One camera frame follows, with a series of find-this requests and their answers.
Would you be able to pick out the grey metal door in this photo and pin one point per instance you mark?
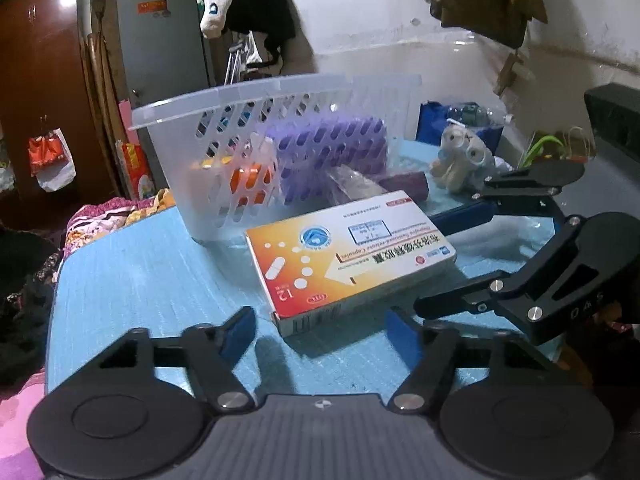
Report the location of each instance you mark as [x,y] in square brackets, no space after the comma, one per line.
[160,55]

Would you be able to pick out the purple box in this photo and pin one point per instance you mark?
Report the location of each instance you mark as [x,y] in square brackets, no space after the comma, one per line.
[330,152]

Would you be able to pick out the orange and white medicine box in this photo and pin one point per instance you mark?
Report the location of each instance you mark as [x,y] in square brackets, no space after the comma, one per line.
[350,255]

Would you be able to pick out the blue bag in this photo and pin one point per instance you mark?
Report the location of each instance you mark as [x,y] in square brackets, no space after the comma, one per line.
[435,122]

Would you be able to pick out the red and white hanging bag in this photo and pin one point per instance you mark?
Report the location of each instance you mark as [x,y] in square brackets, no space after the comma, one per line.
[50,160]

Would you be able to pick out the olive hanging garment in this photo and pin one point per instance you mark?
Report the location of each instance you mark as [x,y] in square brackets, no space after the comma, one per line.
[485,0]

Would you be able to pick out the dark purple cylinder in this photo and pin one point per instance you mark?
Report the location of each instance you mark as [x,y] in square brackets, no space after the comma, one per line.
[405,185]

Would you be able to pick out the red printed carton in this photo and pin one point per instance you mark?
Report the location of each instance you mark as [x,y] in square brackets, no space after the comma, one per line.
[135,170]

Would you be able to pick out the small orange box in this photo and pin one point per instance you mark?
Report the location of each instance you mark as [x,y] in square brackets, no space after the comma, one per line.
[247,180]

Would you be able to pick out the clear plastic wrapped packet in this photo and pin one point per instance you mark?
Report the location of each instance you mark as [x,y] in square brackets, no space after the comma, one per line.
[350,182]

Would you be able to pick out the pink blanket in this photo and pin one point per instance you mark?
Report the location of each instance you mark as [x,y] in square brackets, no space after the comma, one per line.
[20,410]

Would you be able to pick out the metal crutches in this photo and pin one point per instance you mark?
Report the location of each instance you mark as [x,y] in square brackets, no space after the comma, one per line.
[235,62]

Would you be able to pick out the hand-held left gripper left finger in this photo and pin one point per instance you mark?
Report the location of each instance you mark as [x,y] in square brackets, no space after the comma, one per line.
[239,332]

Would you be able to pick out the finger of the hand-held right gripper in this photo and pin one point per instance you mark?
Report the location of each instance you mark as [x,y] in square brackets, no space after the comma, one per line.
[457,221]
[452,302]

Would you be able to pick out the black hanging garment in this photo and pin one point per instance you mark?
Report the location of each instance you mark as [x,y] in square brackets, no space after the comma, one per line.
[262,15]

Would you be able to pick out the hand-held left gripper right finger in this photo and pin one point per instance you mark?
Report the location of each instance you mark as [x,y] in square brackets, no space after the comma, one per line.
[400,332]

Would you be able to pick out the clear plastic bottle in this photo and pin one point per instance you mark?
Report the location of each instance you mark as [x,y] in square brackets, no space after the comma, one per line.
[472,114]

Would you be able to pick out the translucent plastic basket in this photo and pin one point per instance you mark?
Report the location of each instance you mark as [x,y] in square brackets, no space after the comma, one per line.
[210,160]

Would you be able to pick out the floral blanket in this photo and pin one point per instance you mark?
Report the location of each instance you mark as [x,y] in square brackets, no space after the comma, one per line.
[115,215]

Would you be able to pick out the grey plush toy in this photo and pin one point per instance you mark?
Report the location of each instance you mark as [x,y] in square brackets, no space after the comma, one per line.
[462,157]

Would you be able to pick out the wooden planks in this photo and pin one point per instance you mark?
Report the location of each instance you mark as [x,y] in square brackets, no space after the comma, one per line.
[102,90]

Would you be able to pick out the brown wooden wardrobe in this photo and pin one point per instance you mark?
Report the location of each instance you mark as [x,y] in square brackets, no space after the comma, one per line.
[40,85]

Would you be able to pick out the black box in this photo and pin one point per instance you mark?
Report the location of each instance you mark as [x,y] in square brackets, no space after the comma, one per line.
[612,115]

